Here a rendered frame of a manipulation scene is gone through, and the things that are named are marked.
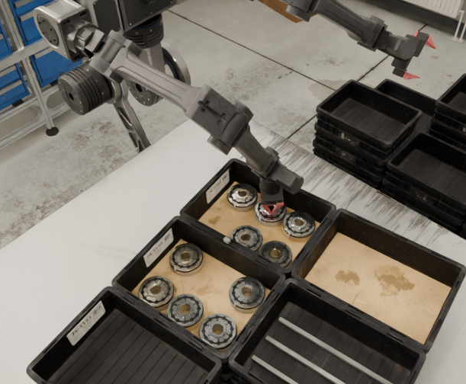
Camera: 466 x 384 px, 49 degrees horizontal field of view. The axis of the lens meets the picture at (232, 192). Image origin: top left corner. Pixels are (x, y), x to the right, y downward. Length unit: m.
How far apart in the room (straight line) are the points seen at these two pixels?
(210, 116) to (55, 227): 1.05
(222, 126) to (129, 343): 0.70
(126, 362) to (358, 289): 0.69
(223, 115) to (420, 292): 0.83
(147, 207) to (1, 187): 1.47
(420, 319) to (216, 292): 0.58
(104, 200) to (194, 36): 2.36
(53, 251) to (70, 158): 1.43
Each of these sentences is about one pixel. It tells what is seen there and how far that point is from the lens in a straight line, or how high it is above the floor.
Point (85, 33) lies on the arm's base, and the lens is 1.37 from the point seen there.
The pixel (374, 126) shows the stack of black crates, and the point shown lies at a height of 0.49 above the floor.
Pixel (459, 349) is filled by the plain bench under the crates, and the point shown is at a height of 0.70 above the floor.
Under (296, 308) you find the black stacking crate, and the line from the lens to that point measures 1.52.
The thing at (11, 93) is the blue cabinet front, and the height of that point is 0.38.
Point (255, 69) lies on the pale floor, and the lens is 3.75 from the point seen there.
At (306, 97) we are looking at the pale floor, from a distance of 3.51.
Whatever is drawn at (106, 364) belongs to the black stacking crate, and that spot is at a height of 0.83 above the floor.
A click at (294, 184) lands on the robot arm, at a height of 1.07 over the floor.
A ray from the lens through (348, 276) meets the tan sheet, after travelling 1.59.
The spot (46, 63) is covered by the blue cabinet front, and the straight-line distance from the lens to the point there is 3.27.
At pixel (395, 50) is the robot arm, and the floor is 1.33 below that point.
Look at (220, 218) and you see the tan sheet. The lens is 1.70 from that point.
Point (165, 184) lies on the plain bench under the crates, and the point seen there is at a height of 0.70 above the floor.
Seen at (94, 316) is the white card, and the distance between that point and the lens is 1.50.
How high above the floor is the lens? 2.15
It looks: 48 degrees down
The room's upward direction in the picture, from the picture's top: 3 degrees counter-clockwise
